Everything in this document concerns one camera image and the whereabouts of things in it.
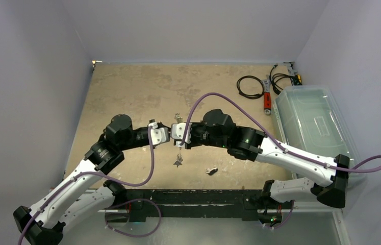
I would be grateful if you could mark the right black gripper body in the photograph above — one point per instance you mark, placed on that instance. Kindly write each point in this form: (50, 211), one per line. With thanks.
(193, 136)

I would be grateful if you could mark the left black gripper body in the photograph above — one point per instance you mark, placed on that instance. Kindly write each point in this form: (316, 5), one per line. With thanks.
(138, 137)

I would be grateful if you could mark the silver key holder strip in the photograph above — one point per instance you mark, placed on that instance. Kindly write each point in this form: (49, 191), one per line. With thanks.
(177, 131)

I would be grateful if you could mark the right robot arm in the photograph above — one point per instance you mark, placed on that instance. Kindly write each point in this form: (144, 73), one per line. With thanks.
(326, 178)

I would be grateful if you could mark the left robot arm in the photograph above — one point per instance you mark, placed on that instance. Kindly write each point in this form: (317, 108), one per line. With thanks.
(45, 221)

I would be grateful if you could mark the black key fob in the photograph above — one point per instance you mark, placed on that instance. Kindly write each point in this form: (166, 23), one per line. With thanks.
(211, 171)

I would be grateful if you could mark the clear plastic storage bin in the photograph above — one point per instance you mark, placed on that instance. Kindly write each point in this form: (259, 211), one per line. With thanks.
(308, 118)

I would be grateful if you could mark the yellow black connector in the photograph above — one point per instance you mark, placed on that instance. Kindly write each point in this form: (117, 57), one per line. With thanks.
(298, 81)

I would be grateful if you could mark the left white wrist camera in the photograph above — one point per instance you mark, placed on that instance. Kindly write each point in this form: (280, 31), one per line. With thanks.
(159, 133)

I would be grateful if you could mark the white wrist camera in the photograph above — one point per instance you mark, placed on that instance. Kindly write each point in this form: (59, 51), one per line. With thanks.
(159, 133)
(186, 137)

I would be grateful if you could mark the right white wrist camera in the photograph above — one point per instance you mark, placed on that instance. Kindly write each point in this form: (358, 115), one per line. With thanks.
(186, 137)

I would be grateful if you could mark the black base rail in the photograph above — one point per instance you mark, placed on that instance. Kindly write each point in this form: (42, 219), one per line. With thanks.
(246, 205)

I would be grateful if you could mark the orange handled tool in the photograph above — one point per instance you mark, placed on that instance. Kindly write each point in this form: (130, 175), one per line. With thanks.
(267, 96)

